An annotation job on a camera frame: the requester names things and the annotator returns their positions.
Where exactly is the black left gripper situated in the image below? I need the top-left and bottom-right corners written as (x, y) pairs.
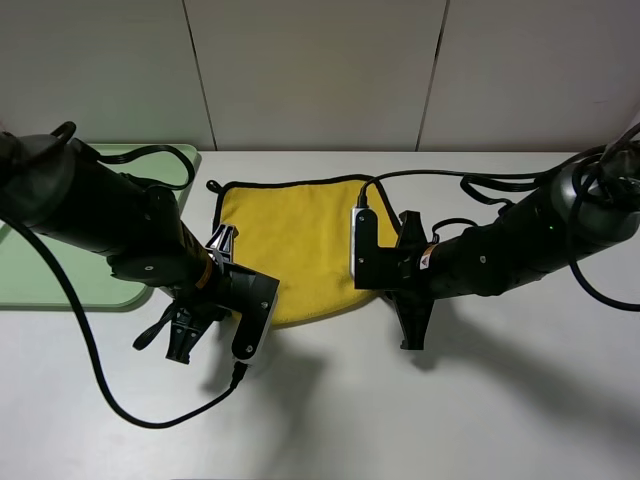
top-left (166, 224), bottom-right (238, 365)

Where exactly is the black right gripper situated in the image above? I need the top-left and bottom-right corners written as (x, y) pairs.
top-left (382, 210), bottom-right (436, 351)

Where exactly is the yellow towel with black trim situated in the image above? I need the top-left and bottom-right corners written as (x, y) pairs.
top-left (207, 174), bottom-right (400, 327)

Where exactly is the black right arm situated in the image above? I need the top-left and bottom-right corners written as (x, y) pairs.
top-left (388, 141), bottom-right (639, 350)

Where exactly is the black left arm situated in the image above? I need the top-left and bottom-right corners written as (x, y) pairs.
top-left (1, 122), bottom-right (225, 364)

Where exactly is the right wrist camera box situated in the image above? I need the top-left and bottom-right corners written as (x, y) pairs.
top-left (350, 207), bottom-right (401, 290)

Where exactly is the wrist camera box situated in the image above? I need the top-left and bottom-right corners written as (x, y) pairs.
top-left (350, 207), bottom-right (401, 290)
top-left (231, 265), bottom-right (280, 364)

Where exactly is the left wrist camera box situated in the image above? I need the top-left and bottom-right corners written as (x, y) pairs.
top-left (231, 265), bottom-right (280, 364)

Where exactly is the black right camera cable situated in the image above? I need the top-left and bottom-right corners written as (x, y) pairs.
top-left (357, 124), bottom-right (640, 314)

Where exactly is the black camera cable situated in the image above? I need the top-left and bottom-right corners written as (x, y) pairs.
top-left (357, 124), bottom-right (640, 314)
top-left (0, 214), bottom-right (249, 429)

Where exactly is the black left camera cable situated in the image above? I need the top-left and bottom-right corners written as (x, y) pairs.
top-left (0, 214), bottom-right (249, 429)

